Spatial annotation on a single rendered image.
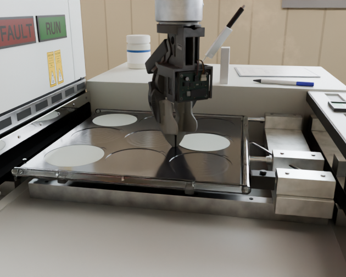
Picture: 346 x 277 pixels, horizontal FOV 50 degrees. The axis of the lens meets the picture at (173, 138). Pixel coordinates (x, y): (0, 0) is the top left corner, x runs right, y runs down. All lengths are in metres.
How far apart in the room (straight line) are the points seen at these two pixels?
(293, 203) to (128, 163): 0.26
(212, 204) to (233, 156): 0.09
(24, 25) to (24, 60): 0.06
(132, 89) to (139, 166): 0.37
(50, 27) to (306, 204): 0.57
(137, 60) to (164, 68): 0.53
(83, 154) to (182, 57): 0.24
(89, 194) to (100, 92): 0.37
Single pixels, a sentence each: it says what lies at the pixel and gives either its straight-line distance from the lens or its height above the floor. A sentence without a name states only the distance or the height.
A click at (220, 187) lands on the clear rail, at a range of 0.54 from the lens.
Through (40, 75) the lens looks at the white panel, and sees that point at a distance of 0.77.
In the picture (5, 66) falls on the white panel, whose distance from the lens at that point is 0.68.
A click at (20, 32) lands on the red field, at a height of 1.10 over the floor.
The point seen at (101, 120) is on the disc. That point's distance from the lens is 0.86.
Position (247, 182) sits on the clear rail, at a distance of 0.55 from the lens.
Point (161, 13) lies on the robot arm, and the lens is 0.60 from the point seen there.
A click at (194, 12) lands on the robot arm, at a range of 0.60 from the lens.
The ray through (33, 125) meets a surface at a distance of 0.73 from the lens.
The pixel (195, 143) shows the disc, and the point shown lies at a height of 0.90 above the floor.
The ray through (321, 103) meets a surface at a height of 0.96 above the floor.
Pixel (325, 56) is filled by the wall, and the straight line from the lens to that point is 2.33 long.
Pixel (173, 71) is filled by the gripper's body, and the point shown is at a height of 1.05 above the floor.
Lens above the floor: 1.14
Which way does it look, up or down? 19 degrees down
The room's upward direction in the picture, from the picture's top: straight up
